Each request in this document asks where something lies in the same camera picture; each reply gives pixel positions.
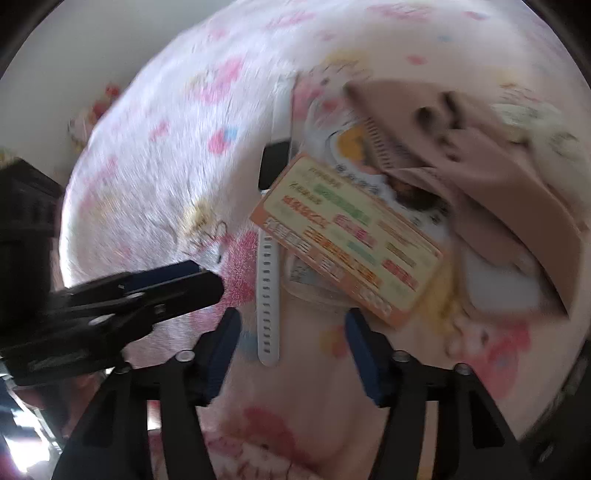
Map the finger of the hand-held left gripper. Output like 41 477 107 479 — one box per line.
53 260 200 308
46 271 225 344

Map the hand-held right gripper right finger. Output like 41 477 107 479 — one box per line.
344 308 533 480

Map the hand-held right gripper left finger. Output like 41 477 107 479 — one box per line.
52 307 243 480

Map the white strap smartwatch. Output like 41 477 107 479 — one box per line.
255 80 293 367

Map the orange printed card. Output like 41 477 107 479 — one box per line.
248 154 445 328

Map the pink cloth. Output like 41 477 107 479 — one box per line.
345 79 585 317

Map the pink printed blanket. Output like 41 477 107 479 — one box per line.
58 0 591 480

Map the white flat packet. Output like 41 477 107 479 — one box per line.
464 261 543 321

